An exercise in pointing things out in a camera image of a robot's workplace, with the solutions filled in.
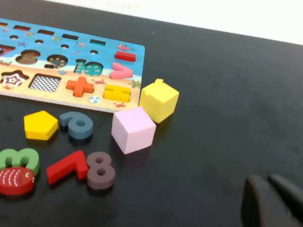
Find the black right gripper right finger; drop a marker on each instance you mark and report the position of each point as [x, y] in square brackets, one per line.
[291, 191]

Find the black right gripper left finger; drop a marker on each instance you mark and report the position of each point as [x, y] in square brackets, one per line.
[260, 205]

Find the yellow pentagon piece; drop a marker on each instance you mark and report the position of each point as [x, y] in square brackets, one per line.
[40, 124]

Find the yellow equals sign piece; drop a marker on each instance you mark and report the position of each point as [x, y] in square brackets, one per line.
[117, 92]

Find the pink greater-than sign piece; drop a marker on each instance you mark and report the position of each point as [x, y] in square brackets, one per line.
[126, 71]

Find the red minus sign piece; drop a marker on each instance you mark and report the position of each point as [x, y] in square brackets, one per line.
[125, 56]

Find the orange plus sign piece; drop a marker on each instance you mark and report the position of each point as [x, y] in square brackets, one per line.
[80, 86]

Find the colourful wooden puzzle board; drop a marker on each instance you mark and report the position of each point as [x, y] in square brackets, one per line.
[47, 45]

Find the yellow cube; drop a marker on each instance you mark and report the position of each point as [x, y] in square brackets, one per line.
[158, 101]

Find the light pink cube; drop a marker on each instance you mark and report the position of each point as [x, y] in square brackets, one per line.
[132, 127]

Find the brown number eight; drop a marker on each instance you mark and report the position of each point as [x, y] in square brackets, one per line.
[100, 166]

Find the red number seven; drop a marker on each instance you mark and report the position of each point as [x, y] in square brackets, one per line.
[61, 169]

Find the slate blue number nine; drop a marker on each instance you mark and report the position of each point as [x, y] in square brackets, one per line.
[65, 119]

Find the green number three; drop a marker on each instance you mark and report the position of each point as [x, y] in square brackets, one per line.
[30, 157]

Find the red wooden fish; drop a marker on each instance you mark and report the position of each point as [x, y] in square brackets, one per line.
[14, 180]

